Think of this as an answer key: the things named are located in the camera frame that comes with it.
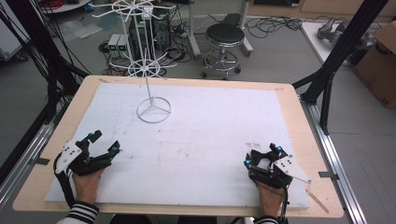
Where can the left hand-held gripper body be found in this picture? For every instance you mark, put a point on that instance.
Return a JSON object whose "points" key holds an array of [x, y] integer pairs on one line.
{"points": [[72, 152]]}

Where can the grey robot part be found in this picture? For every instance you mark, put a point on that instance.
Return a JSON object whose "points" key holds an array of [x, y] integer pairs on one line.
{"points": [[330, 29]]}

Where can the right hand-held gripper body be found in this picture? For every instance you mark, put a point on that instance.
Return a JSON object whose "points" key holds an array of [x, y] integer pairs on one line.
{"points": [[288, 166]]}

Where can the black metal frame strut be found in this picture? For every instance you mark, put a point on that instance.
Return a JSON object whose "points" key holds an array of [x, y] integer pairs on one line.
{"points": [[37, 53], [337, 53]]}

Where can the black round stool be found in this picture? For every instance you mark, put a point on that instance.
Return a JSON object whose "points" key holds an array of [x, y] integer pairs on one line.
{"points": [[224, 34]]}

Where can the aluminium rail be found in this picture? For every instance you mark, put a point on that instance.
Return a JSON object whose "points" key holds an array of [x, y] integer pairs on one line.
{"points": [[25, 158], [333, 155]]}

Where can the white foam mat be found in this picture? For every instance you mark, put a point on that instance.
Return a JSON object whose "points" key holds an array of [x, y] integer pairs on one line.
{"points": [[193, 149]]}

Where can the grey bench power supply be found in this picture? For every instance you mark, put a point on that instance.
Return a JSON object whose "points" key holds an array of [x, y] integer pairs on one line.
{"points": [[117, 45]]}

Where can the black tape piece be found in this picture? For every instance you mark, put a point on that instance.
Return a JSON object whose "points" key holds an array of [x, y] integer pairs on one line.
{"points": [[42, 161], [328, 175]]}

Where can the thin wooden stick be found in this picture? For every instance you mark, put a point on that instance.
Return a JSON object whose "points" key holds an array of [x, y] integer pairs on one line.
{"points": [[317, 201]]}

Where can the person's right hand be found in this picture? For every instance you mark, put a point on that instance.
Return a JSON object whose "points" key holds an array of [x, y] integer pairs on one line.
{"points": [[270, 199]]}

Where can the person's left hand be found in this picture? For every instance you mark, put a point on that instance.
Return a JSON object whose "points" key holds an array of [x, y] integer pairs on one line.
{"points": [[87, 186]]}

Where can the black computer tower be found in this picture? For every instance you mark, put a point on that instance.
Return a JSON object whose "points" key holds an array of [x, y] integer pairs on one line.
{"points": [[155, 34]]}

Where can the brown cardboard box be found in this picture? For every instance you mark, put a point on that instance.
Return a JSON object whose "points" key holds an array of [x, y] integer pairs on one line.
{"points": [[378, 68]]}

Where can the white table leg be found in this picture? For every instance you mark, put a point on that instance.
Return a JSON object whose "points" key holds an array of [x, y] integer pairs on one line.
{"points": [[246, 34], [193, 31]]}

